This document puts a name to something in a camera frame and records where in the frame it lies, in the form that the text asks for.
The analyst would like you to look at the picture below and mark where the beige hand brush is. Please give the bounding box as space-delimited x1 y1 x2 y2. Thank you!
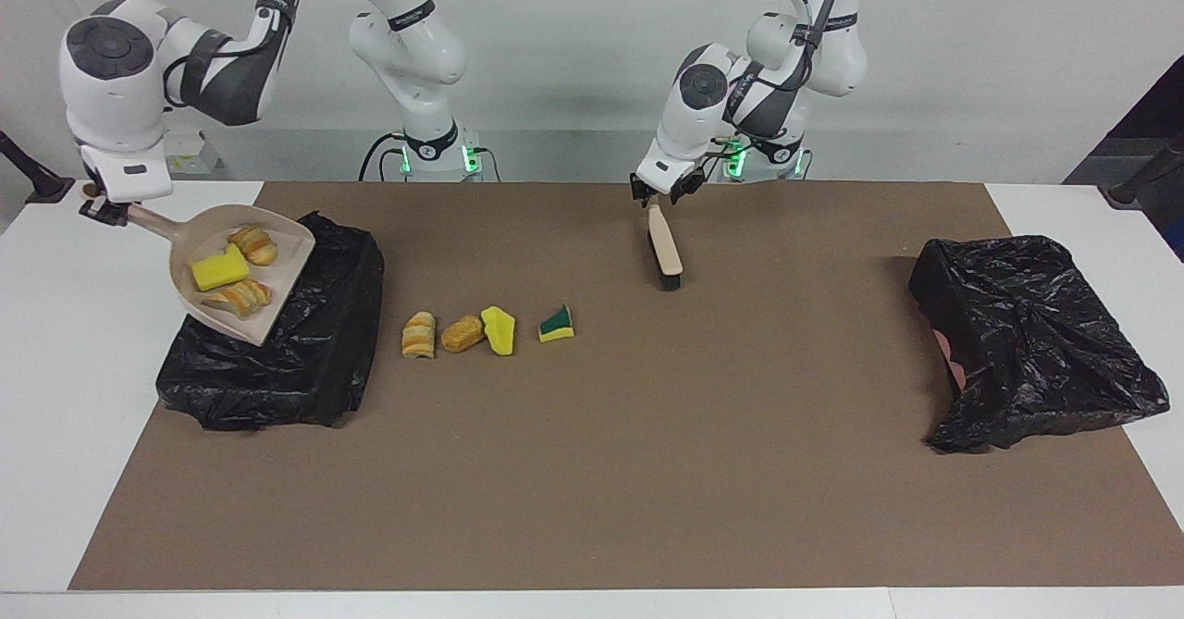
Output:
645 195 685 291

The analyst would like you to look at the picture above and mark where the yellow sponge block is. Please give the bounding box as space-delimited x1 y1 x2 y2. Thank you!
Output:
191 245 252 292

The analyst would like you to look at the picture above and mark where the striped croissant piece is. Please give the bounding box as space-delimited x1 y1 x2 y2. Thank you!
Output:
401 311 437 359
228 226 278 266

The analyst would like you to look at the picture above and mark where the torn croissant chunk pale inside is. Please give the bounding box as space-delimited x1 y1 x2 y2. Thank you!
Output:
201 279 274 318

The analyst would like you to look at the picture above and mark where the green and yellow sponge piece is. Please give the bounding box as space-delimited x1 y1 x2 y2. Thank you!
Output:
538 303 575 343

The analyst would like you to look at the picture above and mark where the beige plastic dustpan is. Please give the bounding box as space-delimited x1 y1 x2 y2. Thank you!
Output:
83 184 316 347

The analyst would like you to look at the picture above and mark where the yellow sponge wedge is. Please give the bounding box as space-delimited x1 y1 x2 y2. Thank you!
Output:
480 305 516 357

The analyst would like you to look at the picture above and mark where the brown fried nugget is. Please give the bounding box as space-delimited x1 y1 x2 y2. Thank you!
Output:
440 315 486 354

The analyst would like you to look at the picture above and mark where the black bag lined bin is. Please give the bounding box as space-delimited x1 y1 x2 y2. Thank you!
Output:
155 211 386 432

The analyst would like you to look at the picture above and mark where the pink plastic bin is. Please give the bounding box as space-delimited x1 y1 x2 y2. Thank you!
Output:
934 328 968 396

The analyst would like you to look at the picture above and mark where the black bag over pink bin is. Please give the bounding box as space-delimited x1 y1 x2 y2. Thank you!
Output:
908 235 1171 454

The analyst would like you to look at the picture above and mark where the black stand foot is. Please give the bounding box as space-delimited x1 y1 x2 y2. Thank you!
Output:
1107 138 1184 210
0 129 77 204

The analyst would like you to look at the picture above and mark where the brown paper table mat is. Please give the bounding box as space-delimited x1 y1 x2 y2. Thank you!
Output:
69 181 1184 592

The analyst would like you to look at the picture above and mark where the black base cable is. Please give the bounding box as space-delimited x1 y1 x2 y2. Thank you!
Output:
359 131 408 182
708 133 741 183

